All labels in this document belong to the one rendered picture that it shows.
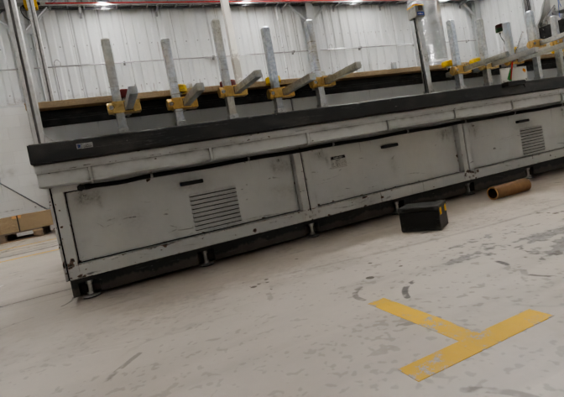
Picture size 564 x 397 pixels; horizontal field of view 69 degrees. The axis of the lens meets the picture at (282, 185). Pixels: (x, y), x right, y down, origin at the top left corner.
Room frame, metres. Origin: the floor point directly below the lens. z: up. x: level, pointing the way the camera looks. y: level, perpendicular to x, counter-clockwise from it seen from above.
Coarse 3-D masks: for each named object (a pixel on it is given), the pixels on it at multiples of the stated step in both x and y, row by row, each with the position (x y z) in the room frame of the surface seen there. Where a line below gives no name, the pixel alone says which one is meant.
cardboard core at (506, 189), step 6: (516, 180) 2.56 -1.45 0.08; (522, 180) 2.56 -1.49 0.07; (528, 180) 2.57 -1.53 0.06; (492, 186) 2.49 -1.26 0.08; (498, 186) 2.48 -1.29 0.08; (504, 186) 2.49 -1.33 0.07; (510, 186) 2.50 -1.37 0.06; (516, 186) 2.52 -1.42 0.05; (522, 186) 2.53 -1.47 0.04; (528, 186) 2.56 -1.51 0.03; (492, 192) 2.53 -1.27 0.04; (498, 192) 2.45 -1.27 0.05; (504, 192) 2.47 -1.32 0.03; (510, 192) 2.50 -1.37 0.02; (516, 192) 2.53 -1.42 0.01; (492, 198) 2.49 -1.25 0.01; (498, 198) 2.47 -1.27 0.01
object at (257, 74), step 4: (252, 72) 1.74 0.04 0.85; (256, 72) 1.72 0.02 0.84; (260, 72) 1.72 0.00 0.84; (248, 76) 1.78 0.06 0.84; (252, 76) 1.75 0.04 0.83; (256, 76) 1.72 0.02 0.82; (260, 76) 1.72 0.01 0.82; (244, 80) 1.83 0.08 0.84; (248, 80) 1.79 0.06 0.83; (252, 80) 1.76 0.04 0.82; (256, 80) 1.77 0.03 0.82; (240, 84) 1.89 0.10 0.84; (244, 84) 1.84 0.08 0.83; (248, 84) 1.83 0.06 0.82; (236, 88) 1.95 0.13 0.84; (240, 88) 1.90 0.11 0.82; (244, 88) 1.90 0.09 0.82; (236, 92) 1.97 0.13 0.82; (240, 92) 1.99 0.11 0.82
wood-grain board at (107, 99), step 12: (528, 60) 3.11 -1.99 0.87; (360, 72) 2.47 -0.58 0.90; (372, 72) 2.50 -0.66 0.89; (384, 72) 2.54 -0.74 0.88; (396, 72) 2.57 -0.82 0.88; (408, 72) 2.64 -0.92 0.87; (252, 84) 2.20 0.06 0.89; (264, 84) 2.22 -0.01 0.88; (288, 84) 2.29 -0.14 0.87; (108, 96) 1.92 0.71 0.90; (144, 96) 1.98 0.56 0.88; (156, 96) 2.00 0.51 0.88; (168, 96) 2.03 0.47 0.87; (48, 108) 1.83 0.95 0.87; (60, 108) 1.88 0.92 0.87
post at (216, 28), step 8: (216, 24) 1.97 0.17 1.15; (216, 32) 1.97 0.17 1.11; (216, 40) 1.97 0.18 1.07; (216, 48) 1.99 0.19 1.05; (224, 48) 1.98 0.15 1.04; (224, 56) 1.98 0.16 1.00; (224, 64) 1.98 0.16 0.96; (224, 72) 1.97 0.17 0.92; (224, 80) 1.97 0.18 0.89; (232, 104) 1.98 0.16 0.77; (232, 112) 1.98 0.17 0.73
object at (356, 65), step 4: (352, 64) 1.93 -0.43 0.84; (356, 64) 1.91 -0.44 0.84; (360, 64) 1.92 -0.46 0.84; (344, 68) 2.00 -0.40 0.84; (348, 68) 1.97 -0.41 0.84; (352, 68) 1.94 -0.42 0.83; (356, 68) 1.91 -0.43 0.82; (336, 72) 2.07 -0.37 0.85; (340, 72) 2.03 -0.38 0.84; (344, 72) 2.00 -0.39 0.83; (348, 72) 1.98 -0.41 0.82; (328, 76) 2.14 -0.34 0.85; (332, 76) 2.10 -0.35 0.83; (336, 76) 2.07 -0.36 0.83; (340, 76) 2.05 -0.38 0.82; (328, 80) 2.14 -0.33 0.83; (332, 80) 2.11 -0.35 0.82; (336, 80) 2.12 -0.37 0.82; (312, 88) 2.30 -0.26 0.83
